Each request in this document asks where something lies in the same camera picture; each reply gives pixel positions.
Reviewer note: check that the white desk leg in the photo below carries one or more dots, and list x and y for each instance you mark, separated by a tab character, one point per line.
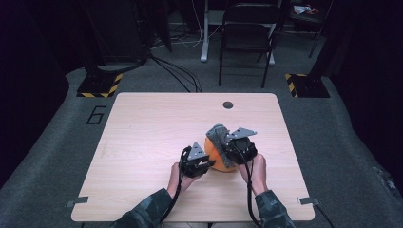
205	38

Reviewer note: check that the grey metal table bracket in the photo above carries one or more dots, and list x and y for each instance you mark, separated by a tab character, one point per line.
309	200
77	201

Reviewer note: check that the person's right hand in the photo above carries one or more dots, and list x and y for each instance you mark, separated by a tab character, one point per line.
256	174

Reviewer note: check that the dark round table grommet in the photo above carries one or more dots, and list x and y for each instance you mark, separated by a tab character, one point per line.
227	105

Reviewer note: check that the grey cloth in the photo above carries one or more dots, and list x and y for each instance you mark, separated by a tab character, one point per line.
221	142

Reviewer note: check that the black stand base striped edge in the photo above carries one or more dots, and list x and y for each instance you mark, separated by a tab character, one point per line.
309	86
98	85

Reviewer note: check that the orange plush toy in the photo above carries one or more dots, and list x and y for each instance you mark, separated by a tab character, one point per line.
214	158

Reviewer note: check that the person's left hand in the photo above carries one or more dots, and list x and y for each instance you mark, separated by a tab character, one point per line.
177	182

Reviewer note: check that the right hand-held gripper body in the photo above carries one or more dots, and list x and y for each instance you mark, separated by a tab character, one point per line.
242	148

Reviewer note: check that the orange and white items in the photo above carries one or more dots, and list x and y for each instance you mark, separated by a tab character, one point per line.
304	10

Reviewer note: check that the black cabinet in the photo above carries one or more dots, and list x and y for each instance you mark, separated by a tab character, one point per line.
117	31

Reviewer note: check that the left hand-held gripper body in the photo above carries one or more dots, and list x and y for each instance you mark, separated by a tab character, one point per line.
191	166

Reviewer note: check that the black folding chair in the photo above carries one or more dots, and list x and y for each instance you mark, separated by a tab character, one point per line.
247	34

